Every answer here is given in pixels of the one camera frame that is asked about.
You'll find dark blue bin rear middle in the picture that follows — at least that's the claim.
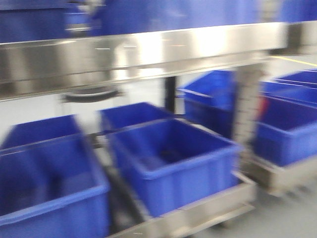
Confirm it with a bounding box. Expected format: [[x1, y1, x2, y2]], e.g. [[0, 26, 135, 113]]
[[100, 102, 174, 132]]

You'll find dark blue bin lower middle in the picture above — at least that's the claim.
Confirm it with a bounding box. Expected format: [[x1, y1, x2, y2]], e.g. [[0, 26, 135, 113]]
[[108, 119, 242, 217]]

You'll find dark blue bin beside shelf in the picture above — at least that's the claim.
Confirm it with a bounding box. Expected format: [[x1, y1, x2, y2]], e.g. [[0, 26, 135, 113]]
[[177, 70, 237, 138]]

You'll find dark blue bin neighbouring shelf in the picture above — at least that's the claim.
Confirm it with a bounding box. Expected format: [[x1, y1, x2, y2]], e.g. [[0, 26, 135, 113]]
[[253, 96, 317, 167]]

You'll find dark blue bin rear left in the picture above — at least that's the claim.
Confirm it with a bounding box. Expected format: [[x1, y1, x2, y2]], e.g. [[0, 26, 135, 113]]
[[0, 115, 83, 149]]

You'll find dark blue bin upper right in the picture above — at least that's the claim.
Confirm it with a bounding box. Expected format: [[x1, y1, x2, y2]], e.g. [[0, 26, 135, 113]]
[[94, 0, 317, 35]]

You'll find dark blue bin lower left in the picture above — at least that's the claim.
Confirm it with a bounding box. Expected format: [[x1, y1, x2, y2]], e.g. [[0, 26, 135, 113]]
[[0, 136, 110, 238]]

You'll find dark blue bin upper left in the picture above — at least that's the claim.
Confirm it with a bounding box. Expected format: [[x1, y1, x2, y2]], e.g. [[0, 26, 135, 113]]
[[0, 0, 87, 43]]

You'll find steel shelf upright post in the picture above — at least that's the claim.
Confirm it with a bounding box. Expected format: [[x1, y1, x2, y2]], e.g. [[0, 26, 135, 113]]
[[232, 62, 264, 147]]

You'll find stainless steel shelf front rail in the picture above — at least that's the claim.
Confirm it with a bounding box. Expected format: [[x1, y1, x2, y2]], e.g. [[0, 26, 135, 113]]
[[0, 22, 287, 101]]

